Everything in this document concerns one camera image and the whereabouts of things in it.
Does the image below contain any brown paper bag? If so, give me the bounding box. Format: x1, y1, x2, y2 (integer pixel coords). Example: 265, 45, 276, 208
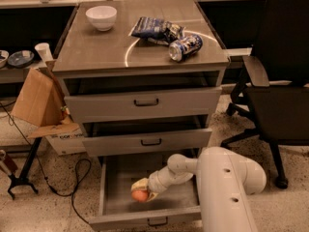
12, 68, 64, 127

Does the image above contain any black stand leg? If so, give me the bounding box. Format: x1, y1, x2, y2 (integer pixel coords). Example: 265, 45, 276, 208
8, 137, 42, 200

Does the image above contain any grey middle drawer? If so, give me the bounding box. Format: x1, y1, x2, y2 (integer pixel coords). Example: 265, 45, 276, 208
83, 115, 211, 156

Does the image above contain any orange-red apple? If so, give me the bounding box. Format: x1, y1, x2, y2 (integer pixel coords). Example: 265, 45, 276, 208
131, 189, 149, 202

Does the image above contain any grey drawer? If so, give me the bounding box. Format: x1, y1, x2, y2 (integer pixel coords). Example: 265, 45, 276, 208
90, 152, 201, 231
64, 75, 221, 123
83, 115, 211, 156

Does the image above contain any white bowl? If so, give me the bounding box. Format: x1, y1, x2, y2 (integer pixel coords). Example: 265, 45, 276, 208
86, 6, 117, 31

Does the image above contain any grey drawer cabinet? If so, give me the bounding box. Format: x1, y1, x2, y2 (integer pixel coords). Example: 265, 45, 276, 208
52, 0, 230, 160

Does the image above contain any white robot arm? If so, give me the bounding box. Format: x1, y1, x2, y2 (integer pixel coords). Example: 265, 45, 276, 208
131, 147, 267, 232

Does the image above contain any grey top drawer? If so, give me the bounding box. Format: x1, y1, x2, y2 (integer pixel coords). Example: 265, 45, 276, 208
64, 75, 221, 123

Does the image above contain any blue chip bag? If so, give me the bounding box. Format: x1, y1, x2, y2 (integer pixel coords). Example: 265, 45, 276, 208
129, 16, 184, 45

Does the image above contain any grey bottom drawer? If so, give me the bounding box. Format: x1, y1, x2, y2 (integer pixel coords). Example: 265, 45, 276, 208
90, 152, 201, 231

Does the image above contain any black office chair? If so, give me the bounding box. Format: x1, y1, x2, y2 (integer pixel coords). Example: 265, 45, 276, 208
221, 0, 309, 189

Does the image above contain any white cardboard box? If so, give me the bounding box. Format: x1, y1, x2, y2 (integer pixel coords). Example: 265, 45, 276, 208
29, 123, 85, 156

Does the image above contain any white paper cup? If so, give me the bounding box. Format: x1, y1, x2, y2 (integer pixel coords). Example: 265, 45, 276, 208
35, 43, 53, 62

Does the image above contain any small bowl at left edge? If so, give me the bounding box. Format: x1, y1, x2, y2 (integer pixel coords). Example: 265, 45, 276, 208
0, 50, 9, 69

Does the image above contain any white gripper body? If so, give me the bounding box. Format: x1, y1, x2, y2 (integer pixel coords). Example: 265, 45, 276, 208
148, 166, 193, 193

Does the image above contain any dark round plate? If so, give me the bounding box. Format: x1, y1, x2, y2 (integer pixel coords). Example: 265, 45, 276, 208
8, 50, 35, 69

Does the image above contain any blue soda can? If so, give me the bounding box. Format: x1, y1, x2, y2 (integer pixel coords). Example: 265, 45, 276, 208
169, 34, 203, 62

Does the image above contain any black floor cable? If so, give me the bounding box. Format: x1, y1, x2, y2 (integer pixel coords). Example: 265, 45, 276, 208
0, 101, 93, 225

